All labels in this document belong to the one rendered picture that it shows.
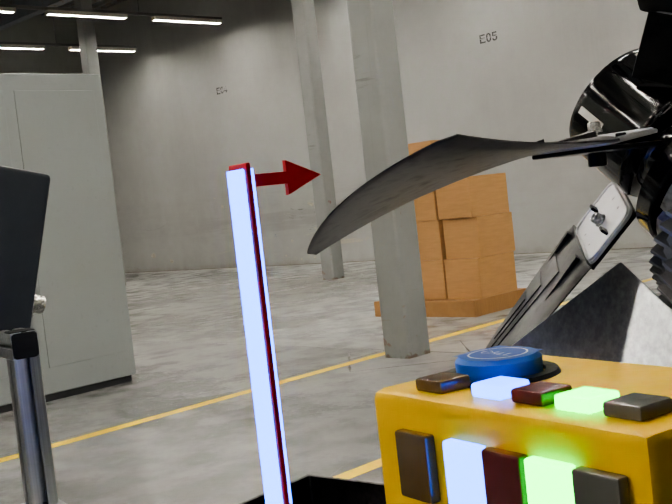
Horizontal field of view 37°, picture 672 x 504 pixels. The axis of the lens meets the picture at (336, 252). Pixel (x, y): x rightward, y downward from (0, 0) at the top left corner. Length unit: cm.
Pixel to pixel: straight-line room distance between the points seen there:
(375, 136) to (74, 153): 212
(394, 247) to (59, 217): 234
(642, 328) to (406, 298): 621
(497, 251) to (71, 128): 396
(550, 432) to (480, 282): 858
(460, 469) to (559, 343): 43
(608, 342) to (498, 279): 835
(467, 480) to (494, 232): 875
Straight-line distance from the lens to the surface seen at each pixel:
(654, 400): 38
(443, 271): 919
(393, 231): 698
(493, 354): 47
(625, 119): 93
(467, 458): 42
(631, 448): 36
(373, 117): 704
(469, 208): 893
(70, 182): 733
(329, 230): 80
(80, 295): 732
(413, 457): 45
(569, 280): 96
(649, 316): 84
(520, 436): 40
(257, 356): 68
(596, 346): 84
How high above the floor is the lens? 116
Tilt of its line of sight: 3 degrees down
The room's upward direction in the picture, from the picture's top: 6 degrees counter-clockwise
